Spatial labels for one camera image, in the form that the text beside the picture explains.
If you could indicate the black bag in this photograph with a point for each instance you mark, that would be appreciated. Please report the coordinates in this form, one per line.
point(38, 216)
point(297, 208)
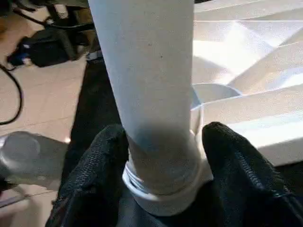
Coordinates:
point(47, 49)

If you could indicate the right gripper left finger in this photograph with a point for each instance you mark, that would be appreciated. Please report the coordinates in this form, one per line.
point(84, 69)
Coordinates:
point(90, 184)

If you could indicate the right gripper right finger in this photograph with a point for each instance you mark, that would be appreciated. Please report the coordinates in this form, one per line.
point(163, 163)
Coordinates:
point(241, 184)

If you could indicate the black office chair base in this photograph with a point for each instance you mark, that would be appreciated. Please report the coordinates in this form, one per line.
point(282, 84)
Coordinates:
point(66, 26)

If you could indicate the white plastic table leg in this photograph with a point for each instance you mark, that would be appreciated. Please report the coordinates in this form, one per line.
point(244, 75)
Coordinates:
point(146, 71)

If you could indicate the black table mat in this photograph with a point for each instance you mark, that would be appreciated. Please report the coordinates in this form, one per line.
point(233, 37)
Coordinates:
point(94, 99)

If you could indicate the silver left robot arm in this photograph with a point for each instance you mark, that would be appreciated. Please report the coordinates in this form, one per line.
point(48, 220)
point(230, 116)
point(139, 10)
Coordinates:
point(23, 151)

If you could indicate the white plastic table top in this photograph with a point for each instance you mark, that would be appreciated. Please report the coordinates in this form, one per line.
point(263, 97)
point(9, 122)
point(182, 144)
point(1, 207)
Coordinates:
point(236, 59)

